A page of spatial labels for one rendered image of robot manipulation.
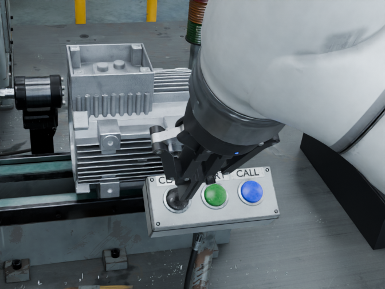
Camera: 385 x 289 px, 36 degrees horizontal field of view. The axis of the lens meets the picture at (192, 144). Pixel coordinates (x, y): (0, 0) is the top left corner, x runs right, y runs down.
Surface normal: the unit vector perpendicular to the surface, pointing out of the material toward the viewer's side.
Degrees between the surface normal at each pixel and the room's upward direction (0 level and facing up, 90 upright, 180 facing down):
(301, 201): 0
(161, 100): 88
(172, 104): 32
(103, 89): 90
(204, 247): 90
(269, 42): 110
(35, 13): 0
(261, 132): 123
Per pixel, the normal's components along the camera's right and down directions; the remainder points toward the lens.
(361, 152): -0.60, 0.66
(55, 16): 0.08, -0.82
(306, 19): -0.28, 0.67
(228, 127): -0.40, 0.81
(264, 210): 0.20, -0.38
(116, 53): 0.24, 0.57
